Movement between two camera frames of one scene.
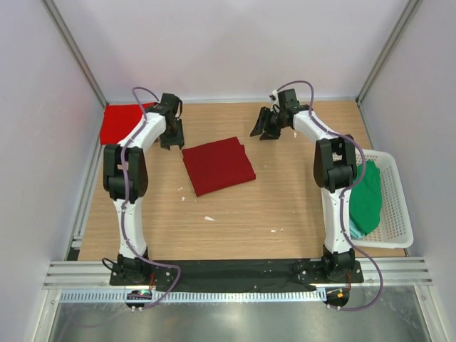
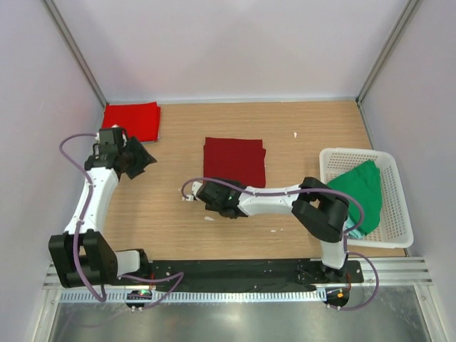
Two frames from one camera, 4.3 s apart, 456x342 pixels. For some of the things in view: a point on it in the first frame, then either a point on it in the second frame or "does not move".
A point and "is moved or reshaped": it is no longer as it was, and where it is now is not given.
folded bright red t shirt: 120,120 does not move
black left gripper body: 172,133 to 135,160
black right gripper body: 272,121 to 205,194
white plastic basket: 393,229 does not move
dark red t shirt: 217,165 is moved or reshaped
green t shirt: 365,199 does not move
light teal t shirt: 355,234 does not move
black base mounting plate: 236,277 does not move
